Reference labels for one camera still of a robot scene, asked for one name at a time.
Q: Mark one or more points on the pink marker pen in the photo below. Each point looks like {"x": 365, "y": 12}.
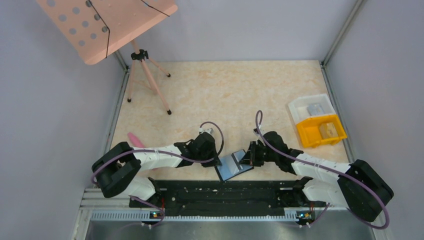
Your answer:
{"x": 135, "y": 141}

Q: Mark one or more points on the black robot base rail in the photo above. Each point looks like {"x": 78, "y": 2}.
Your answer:
{"x": 246, "y": 198}

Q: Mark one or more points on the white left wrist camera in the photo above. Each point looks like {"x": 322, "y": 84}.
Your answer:
{"x": 208, "y": 130}

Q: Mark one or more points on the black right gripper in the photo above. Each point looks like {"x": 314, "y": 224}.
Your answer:
{"x": 248, "y": 158}

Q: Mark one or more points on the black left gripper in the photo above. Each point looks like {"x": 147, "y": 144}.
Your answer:
{"x": 213, "y": 149}

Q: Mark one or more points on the gold VIP card in bin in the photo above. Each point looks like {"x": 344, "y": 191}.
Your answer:
{"x": 328, "y": 130}

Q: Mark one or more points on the black leather card holder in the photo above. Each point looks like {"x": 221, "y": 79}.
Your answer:
{"x": 228, "y": 169}

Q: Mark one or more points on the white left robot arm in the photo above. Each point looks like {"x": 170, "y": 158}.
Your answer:
{"x": 117, "y": 172}

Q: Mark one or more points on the silver VIP card in bin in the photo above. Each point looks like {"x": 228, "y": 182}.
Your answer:
{"x": 315, "y": 109}

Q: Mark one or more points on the yellow plastic bin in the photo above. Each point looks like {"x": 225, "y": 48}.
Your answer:
{"x": 310, "y": 136}

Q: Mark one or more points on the pink music stand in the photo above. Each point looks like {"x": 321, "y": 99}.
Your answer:
{"x": 98, "y": 28}

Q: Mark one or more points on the white plastic bin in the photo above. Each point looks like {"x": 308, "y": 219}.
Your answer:
{"x": 298, "y": 111}

